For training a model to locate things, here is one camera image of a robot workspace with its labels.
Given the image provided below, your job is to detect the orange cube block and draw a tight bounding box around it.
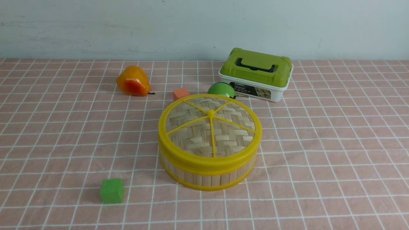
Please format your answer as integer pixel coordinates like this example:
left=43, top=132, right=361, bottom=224
left=173, top=88, right=190, bottom=101

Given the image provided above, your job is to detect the green cube block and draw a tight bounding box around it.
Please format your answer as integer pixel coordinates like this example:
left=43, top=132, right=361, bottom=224
left=100, top=179, right=125, bottom=205

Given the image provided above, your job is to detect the orange toy pear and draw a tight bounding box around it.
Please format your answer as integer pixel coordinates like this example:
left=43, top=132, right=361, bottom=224
left=116, top=65, right=155, bottom=96

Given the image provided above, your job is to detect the green lidded plastic box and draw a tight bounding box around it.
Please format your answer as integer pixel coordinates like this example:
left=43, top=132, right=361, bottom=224
left=219, top=48, right=294, bottom=103

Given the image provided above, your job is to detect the pink checkered tablecloth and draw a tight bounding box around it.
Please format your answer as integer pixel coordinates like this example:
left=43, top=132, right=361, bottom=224
left=0, top=58, right=409, bottom=230

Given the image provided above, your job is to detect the green toy apple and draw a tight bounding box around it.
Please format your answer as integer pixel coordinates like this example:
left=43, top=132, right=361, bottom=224
left=207, top=82, right=248, bottom=99

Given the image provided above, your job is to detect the yellow woven steamer lid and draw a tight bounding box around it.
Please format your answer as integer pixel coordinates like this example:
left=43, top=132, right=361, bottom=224
left=158, top=94, right=262, bottom=176

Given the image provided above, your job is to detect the yellow bamboo steamer base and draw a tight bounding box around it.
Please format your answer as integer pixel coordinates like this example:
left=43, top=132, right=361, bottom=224
left=159, top=150, right=258, bottom=192

